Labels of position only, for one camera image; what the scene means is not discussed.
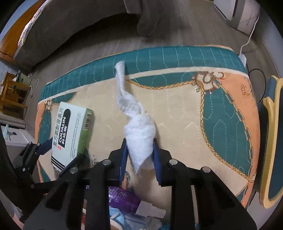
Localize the wooden side table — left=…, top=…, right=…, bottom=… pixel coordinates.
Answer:
left=0, top=71, right=31, bottom=113

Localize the white cable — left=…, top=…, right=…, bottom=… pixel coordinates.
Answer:
left=240, top=13, right=260, bottom=56

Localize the white paper towel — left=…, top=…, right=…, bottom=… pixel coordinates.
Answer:
left=115, top=61, right=156, bottom=175

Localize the printed blanket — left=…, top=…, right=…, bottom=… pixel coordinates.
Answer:
left=18, top=0, right=48, bottom=51

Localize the crumpled white tissue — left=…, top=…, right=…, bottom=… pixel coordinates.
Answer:
left=141, top=218, right=163, bottom=230

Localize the white green medicine box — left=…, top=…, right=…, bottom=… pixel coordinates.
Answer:
left=51, top=101, right=94, bottom=172

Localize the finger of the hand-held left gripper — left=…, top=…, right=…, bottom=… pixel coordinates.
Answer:
left=56, top=154, right=90, bottom=177
left=20, top=137, right=53, bottom=169

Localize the white cabinet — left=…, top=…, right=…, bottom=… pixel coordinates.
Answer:
left=1, top=124, right=36, bottom=155

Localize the blue face mask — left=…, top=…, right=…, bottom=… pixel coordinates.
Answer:
left=109, top=208, right=133, bottom=230

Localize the printed plastic wrapper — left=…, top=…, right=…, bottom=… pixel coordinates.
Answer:
left=125, top=171, right=135, bottom=188

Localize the white air purifier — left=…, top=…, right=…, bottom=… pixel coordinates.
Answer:
left=213, top=0, right=260, bottom=33

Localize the small white paper box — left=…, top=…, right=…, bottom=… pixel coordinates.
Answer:
left=135, top=200, right=167, bottom=218

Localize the black cable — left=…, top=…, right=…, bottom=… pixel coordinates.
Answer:
left=248, top=69, right=268, bottom=102

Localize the bed with grey-brown cover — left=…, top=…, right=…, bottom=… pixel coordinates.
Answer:
left=13, top=0, right=193, bottom=71

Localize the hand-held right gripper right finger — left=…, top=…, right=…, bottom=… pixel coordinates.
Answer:
left=153, top=138, right=257, bottom=230

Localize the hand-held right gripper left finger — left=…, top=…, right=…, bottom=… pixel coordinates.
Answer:
left=23, top=138, right=129, bottom=230

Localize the patterned quilted cushion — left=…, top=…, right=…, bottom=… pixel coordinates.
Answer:
left=35, top=45, right=259, bottom=230

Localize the wooden headboard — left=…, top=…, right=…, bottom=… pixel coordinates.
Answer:
left=0, top=0, right=46, bottom=64

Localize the teal bin with yellow rim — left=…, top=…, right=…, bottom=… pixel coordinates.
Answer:
left=259, top=75, right=283, bottom=208

